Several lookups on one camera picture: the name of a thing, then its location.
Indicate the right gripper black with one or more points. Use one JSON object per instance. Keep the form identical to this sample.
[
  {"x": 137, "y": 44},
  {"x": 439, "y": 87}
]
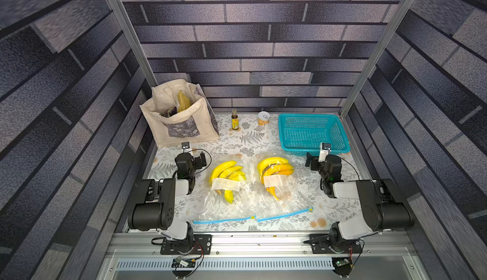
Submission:
[{"x": 316, "y": 161}]

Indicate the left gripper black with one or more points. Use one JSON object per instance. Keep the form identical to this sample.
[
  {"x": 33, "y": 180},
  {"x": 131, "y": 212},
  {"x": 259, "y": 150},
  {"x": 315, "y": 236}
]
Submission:
[{"x": 182, "y": 158}]

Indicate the clear zip-top bag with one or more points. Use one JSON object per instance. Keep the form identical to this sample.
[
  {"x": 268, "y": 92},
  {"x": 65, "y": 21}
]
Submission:
[
  {"x": 214, "y": 208},
  {"x": 294, "y": 203}
]

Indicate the banana bunch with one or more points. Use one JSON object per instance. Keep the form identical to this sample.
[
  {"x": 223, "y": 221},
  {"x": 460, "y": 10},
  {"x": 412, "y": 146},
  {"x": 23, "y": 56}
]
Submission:
[
  {"x": 274, "y": 174},
  {"x": 227, "y": 179}
]

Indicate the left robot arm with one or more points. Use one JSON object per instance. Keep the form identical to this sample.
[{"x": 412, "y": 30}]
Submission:
[{"x": 154, "y": 201}]

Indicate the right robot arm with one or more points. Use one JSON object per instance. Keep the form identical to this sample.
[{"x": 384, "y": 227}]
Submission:
[{"x": 382, "y": 205}]

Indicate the beige canvas tote bag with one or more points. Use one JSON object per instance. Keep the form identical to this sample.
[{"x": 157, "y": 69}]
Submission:
[{"x": 196, "y": 124}]

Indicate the teal plastic basket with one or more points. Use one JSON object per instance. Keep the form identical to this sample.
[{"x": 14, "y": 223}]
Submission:
[{"x": 304, "y": 133}]

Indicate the yellow item in tote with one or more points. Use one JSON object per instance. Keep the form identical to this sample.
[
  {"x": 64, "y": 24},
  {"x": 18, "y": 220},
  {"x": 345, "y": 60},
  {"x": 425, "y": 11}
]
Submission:
[{"x": 184, "y": 102}]

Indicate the small brown sauce bottle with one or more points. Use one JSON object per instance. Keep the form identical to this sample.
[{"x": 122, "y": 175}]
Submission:
[{"x": 235, "y": 120}]

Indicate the small yellow tin can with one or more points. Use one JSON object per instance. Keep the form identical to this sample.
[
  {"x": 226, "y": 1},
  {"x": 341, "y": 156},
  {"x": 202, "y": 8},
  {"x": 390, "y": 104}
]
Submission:
[{"x": 263, "y": 118}]

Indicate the right circuit board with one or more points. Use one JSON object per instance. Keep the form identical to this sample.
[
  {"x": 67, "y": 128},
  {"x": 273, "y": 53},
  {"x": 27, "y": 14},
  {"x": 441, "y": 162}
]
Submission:
[{"x": 341, "y": 262}]

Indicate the circuit board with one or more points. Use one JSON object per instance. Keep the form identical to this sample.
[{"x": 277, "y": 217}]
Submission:
[
  {"x": 183, "y": 263},
  {"x": 341, "y": 262}
]

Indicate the left circuit board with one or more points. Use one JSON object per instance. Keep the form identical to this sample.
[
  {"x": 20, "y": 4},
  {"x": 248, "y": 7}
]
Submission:
[{"x": 183, "y": 263}]

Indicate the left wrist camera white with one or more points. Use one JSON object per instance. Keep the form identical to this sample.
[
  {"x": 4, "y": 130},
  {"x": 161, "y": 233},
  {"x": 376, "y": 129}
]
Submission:
[{"x": 186, "y": 147}]

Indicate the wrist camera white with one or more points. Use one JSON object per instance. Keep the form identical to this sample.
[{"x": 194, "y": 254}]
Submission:
[
  {"x": 186, "y": 147},
  {"x": 325, "y": 149}
]

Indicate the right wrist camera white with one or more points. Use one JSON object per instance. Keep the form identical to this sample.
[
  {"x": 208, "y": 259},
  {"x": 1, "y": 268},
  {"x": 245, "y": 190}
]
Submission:
[{"x": 325, "y": 149}]

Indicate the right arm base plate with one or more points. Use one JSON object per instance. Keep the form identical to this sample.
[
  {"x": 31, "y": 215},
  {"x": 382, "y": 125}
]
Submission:
[{"x": 322, "y": 244}]

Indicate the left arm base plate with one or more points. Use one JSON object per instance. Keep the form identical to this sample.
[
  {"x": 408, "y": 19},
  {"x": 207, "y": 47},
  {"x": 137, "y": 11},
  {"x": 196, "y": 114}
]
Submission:
[{"x": 201, "y": 244}]

